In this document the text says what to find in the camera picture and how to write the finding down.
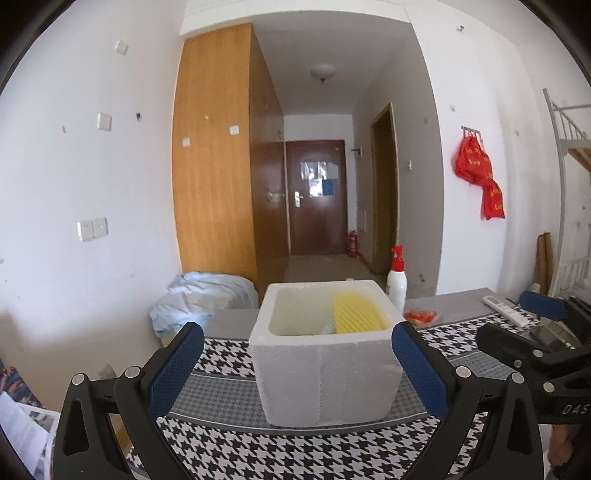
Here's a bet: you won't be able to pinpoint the light blue plastic bag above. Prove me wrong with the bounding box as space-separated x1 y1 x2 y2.
149 271 259 340

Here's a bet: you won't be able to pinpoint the white wall socket pair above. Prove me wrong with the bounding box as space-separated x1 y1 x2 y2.
77 217 109 242

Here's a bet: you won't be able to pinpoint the white red pump bottle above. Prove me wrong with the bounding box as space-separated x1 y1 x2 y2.
387 245 408 314

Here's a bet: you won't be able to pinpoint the wooden boards against wall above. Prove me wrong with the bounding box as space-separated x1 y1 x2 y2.
536 232 554 295

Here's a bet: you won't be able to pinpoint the dark brown entrance door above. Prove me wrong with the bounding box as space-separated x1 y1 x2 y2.
287 140 348 256

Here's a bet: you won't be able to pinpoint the person's right hand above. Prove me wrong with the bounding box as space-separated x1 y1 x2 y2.
548 425 576 467

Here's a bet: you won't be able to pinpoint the papers bottom left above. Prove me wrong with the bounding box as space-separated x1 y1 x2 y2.
1 392 60 479

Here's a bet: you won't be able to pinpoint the ceiling lamp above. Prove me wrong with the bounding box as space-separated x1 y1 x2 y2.
311 63 337 84

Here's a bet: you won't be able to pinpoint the white remote control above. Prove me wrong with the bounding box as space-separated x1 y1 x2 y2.
482 295 530 328

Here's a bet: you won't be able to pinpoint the red fire extinguisher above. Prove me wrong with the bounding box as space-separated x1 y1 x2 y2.
348 231 359 258

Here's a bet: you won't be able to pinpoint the houndstooth table cloth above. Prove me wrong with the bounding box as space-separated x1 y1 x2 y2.
124 303 578 480

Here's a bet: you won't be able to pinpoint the white metal bunk ladder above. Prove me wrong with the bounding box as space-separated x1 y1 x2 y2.
543 89 590 297

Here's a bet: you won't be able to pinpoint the white wall switch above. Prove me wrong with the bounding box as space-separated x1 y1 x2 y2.
97 112 112 132

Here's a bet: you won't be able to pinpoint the red snack packet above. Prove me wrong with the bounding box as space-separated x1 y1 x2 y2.
404 310 439 328

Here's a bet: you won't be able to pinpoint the light wooden wardrobe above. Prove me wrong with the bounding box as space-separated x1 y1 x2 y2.
171 23 288 294

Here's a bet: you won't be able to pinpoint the yellow foam fruit net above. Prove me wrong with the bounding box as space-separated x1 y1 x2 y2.
332 293 387 334

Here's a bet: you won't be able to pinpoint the white styrofoam box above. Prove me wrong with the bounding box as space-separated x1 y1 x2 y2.
249 280 403 429

